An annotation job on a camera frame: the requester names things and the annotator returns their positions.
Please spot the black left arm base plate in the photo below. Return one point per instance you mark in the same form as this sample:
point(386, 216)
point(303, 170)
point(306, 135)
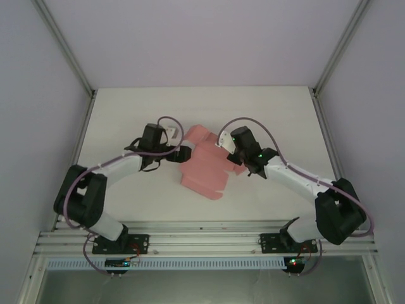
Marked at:
point(139, 242)

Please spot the aluminium frame post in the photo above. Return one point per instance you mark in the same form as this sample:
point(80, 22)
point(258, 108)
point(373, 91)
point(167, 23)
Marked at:
point(66, 50)
point(341, 44)

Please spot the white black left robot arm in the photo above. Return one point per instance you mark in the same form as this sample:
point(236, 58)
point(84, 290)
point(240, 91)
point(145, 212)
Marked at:
point(95, 177)

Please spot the aluminium mounting rail bed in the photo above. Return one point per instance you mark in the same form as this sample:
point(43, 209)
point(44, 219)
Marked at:
point(202, 237)

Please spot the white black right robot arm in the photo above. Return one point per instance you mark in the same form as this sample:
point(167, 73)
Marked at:
point(294, 177)

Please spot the pink cloth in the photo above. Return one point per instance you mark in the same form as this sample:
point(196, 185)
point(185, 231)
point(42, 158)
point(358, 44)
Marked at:
point(205, 171)

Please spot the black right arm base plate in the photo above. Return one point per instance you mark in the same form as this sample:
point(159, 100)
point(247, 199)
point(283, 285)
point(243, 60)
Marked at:
point(270, 242)

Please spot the aluminium table side rail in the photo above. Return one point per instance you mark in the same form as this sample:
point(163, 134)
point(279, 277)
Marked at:
point(329, 142)
point(77, 152)

